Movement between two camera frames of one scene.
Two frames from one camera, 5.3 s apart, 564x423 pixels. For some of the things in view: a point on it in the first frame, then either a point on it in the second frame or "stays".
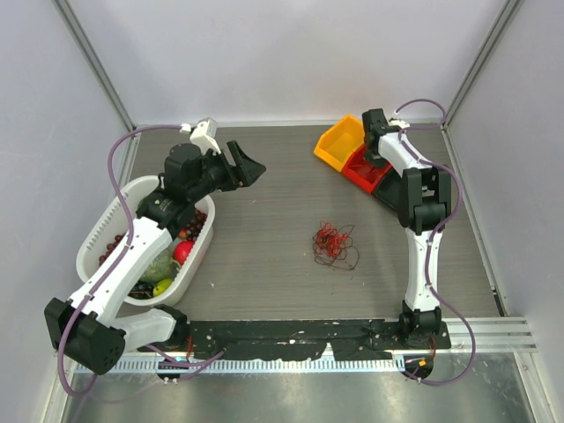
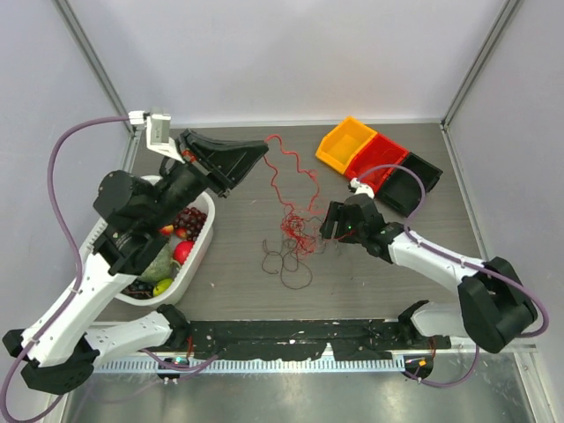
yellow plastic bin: x=337 y=145 stays
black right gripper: x=371 y=158 → x=337 y=211
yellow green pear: x=161 y=285 stays
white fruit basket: x=111 y=222 stays
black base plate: x=350 y=339 stays
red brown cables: x=333 y=247 → x=303 y=238
